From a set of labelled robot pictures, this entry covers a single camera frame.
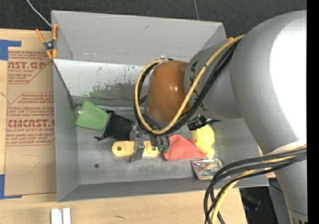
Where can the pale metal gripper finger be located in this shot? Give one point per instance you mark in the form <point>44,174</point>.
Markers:
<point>141,149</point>
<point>134,152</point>

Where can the yellow flat plastic tool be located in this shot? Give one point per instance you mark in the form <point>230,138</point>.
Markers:
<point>123,148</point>

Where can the black cloth pouch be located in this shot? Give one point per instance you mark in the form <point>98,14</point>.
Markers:
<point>119,127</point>

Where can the grey metal bin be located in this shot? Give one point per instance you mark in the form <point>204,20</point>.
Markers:
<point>112,170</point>

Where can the red cloth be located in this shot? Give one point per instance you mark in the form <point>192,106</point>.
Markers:
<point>182,149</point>

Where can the green cup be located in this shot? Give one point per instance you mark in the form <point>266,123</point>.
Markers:
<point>91,116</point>

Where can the yellow crumpled cloth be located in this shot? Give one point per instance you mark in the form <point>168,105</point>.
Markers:
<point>205,138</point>

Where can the silver foil packet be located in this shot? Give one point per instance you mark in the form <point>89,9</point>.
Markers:
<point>205,168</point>

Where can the brown cardboard board, red print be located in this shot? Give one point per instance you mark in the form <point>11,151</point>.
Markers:
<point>27,108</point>

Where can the black cylinder on white bracket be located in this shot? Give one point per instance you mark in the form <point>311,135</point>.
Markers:
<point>195,125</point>

